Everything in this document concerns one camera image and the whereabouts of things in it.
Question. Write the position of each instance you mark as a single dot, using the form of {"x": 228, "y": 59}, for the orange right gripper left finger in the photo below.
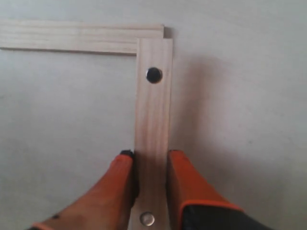
{"x": 106, "y": 206}

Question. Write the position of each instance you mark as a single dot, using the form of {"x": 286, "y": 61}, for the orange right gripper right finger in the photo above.
{"x": 193, "y": 204}

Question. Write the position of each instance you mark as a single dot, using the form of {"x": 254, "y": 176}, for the wood strip with magnets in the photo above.
{"x": 152, "y": 113}

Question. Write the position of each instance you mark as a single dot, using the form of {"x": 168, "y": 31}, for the long horizontal wood strip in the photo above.
{"x": 78, "y": 37}

